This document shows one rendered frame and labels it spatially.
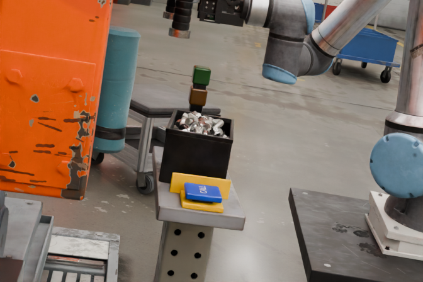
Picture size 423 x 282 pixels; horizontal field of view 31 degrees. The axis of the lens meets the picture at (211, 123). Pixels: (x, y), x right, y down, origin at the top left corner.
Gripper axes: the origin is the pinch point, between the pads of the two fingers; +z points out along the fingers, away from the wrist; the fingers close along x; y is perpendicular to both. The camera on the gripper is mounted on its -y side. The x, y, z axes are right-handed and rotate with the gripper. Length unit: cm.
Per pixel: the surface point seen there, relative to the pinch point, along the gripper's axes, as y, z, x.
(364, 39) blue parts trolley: 46, -203, 480
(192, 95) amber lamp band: 23.7, -8.8, -13.9
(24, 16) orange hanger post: 4, 24, -76
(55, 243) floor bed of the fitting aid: 75, 19, 11
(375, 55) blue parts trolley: 59, -216, 480
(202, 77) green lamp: 19.2, -10.5, -13.9
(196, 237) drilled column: 49, -12, -40
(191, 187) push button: 35, -8, -49
